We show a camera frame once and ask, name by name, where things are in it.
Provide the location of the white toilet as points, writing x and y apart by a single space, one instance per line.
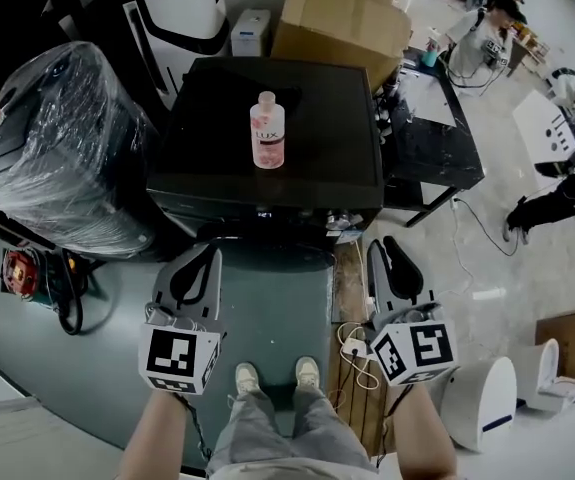
547 383

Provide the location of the black and white appliance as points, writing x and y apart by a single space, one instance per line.
182 13

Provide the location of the person's shoe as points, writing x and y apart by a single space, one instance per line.
247 378
308 372

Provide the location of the person's left shoe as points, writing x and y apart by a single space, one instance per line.
247 378

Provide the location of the plastic-wrapped black appliance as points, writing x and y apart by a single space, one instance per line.
52 168

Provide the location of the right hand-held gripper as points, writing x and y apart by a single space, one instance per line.
417 353

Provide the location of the pink shampoo bottle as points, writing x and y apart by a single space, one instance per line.
267 138

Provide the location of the wooden plank platform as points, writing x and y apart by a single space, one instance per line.
349 288

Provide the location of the teal bottle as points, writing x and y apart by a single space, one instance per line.
430 55

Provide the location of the person's left forearm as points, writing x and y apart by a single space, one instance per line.
152 443

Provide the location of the black washing machine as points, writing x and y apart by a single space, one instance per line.
217 143

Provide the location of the person's grey trousers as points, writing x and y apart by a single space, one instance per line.
287 448

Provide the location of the red and black vacuum cleaner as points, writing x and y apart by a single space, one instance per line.
22 275

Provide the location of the white cabinet with black marks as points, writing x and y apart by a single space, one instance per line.
542 123

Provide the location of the white sheet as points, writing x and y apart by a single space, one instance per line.
429 100

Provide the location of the person's right shoe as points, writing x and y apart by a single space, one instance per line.
308 372

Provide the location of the white rounded device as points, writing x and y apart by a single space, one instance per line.
477 403

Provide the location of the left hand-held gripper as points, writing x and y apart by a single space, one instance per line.
172 355

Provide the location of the large cardboard box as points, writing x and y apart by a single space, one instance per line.
337 33

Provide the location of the black table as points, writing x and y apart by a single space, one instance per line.
432 158

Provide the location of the person's right forearm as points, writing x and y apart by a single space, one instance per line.
424 438

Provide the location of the white power adapter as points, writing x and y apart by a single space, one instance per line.
354 347

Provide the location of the white curved counter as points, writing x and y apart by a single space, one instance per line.
27 443

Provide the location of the small white box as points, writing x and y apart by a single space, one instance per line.
250 33

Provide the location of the small cardboard box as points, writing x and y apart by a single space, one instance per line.
572 338

